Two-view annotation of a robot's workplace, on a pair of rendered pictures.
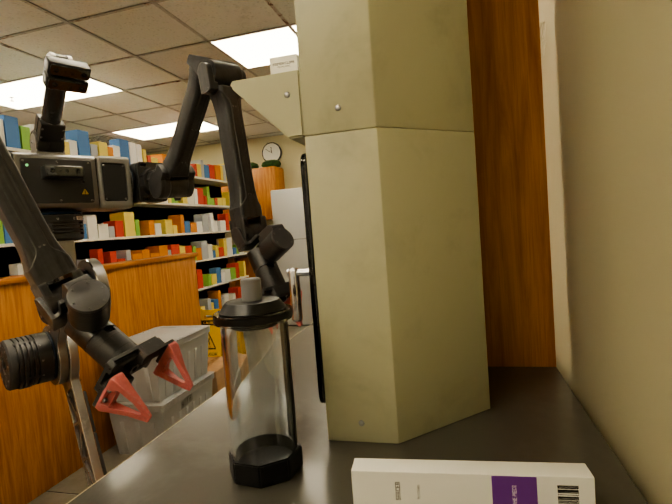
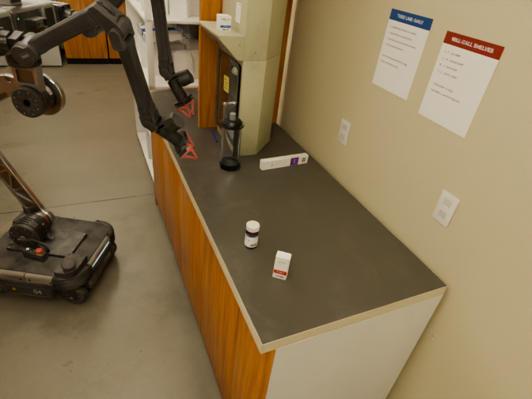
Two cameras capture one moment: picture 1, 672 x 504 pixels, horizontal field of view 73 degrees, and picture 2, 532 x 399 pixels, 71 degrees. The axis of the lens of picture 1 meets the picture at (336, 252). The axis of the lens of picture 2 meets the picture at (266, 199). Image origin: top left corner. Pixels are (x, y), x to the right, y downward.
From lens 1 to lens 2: 1.36 m
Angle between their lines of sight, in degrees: 50
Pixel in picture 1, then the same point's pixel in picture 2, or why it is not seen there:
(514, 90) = not seen: hidden behind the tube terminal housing
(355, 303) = (250, 115)
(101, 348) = (175, 137)
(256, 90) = (229, 41)
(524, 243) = not seen: hidden behind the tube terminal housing
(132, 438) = not seen: outside the picture
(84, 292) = (177, 119)
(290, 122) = (239, 55)
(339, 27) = (260, 24)
